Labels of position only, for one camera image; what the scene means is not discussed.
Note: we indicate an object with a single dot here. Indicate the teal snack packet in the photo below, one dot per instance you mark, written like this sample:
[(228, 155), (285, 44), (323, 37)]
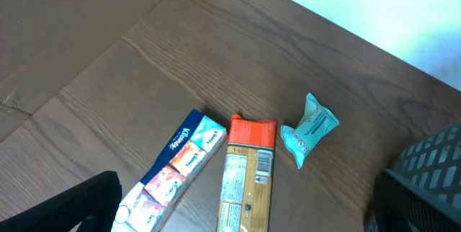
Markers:
[(317, 121)]

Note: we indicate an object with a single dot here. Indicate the grey plastic mesh basket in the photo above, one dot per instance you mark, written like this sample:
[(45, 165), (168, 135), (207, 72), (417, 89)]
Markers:
[(419, 188)]

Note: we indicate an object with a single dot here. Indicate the Kleenex tissue multipack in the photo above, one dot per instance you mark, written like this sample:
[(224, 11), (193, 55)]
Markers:
[(148, 205)]

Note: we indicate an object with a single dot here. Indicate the orange cracker package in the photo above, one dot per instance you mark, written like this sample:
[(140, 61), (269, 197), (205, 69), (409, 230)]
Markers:
[(246, 191)]

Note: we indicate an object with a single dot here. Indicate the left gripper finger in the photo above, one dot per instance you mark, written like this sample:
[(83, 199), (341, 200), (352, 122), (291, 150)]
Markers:
[(89, 206)]

